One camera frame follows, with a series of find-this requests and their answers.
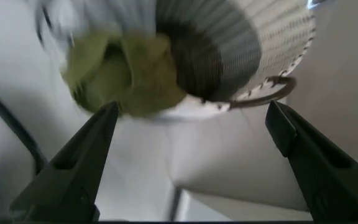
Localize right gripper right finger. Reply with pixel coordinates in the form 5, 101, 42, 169
265, 100, 358, 222

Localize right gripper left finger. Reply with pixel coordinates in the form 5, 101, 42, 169
9, 101, 120, 222

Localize green printed shirt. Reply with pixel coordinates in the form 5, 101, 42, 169
60, 30, 188, 119

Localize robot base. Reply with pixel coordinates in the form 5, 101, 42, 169
0, 90, 48, 223

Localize white laundry basket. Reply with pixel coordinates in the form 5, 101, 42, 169
155, 0, 317, 121

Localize pale grey shorts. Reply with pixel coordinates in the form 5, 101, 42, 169
34, 0, 158, 68

